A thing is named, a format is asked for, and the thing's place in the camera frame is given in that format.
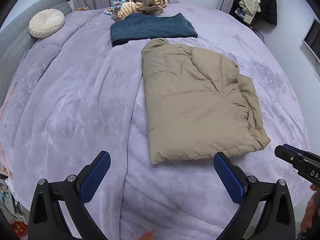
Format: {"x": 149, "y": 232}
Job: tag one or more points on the person's right hand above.
{"x": 310, "y": 211}

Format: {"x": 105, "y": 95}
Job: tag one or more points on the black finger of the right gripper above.
{"x": 289, "y": 154}

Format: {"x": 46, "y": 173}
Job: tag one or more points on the person's left hand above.
{"x": 147, "y": 236}

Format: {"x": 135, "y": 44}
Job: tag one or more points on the wall mounted monitor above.
{"x": 312, "y": 39}

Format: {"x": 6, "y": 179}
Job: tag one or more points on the round white pleated cushion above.
{"x": 46, "y": 23}

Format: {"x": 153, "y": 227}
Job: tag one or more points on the grey quilted headboard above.
{"x": 16, "y": 40}

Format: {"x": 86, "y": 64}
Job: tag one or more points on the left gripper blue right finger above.
{"x": 277, "y": 220}

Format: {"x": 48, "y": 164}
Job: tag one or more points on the brown and striped clothes pile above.
{"x": 123, "y": 8}

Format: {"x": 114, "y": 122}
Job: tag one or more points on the beige puffer jacket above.
{"x": 198, "y": 104}

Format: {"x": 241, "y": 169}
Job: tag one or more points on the beige striped hanging garment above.
{"x": 250, "y": 7}

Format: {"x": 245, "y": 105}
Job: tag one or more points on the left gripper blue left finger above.
{"x": 46, "y": 220}

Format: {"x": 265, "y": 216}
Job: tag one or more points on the folded blue jeans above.
{"x": 139, "y": 27}

